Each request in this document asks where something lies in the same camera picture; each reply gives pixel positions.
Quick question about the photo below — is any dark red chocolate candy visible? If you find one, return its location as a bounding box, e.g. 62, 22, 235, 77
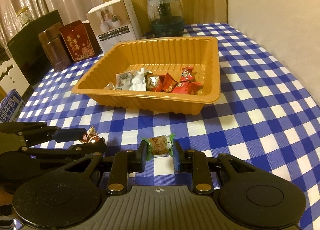
80, 126, 104, 144

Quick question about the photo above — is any green brown candy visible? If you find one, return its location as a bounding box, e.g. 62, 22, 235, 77
142, 133, 175, 161

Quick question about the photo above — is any white green snack bag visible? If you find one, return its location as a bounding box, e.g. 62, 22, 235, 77
129, 68, 152, 92

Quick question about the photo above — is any grey white snack packet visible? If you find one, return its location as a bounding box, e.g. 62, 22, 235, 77
105, 71, 135, 90

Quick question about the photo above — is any person's left hand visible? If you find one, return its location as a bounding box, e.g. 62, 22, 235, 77
0, 186, 16, 230

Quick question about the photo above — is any blue milk carton box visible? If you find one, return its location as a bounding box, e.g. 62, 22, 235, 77
0, 89, 25, 123

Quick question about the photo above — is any white chair back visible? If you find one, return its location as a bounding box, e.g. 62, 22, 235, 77
1, 58, 30, 96

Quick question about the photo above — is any red flat candy packet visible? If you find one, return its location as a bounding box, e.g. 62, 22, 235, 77
172, 81, 202, 95

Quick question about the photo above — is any black monitor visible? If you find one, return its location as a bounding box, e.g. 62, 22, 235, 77
7, 10, 62, 86

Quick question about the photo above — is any red white candy in tray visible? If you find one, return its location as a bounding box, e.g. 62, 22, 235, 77
145, 74, 161, 91

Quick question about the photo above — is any blue white checkered tablecloth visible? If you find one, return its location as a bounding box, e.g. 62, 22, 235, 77
19, 23, 319, 229

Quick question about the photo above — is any brown metal tin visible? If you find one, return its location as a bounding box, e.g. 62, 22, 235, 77
38, 22, 72, 71

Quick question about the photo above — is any red chinese gift box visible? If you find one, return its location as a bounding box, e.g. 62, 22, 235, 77
59, 20, 102, 62

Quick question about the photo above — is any orange plastic tray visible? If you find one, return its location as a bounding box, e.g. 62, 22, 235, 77
72, 36, 221, 115

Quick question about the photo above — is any glass jar on shelf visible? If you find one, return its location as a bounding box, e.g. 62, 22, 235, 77
16, 6, 34, 28

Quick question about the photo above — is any white humidifier box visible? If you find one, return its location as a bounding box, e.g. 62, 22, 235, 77
87, 0, 142, 53

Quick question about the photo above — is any green glass jar humidifier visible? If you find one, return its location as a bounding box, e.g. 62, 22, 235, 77
147, 0, 184, 38

